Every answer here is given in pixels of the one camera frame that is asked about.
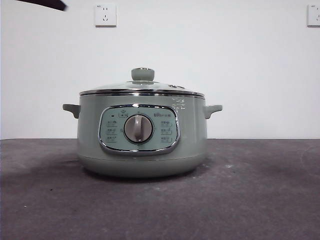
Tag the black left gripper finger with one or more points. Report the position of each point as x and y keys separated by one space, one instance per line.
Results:
x=50 y=4

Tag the glass lid with green knob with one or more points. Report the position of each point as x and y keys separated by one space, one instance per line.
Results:
x=143 y=74

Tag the pale green electric pot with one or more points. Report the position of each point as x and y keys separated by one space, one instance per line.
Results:
x=190 y=140

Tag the white wall socket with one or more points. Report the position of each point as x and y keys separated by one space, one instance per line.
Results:
x=105 y=15
x=314 y=15

